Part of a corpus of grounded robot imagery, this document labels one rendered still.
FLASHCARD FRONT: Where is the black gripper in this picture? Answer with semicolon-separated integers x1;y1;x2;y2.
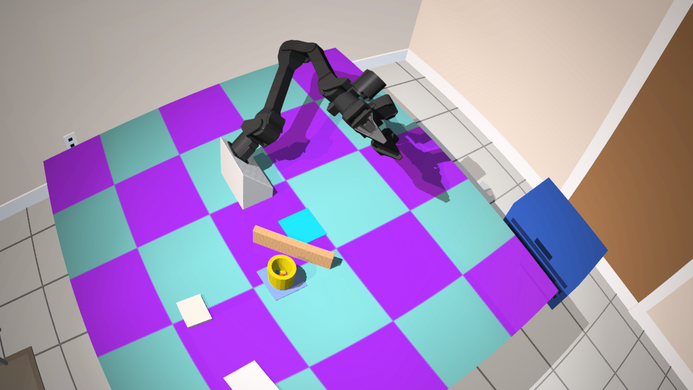
342;99;402;160

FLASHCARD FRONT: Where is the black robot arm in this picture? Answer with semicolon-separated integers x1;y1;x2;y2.
227;40;398;164

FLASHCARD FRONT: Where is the light wooden plank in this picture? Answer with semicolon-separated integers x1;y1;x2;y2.
253;225;335;269

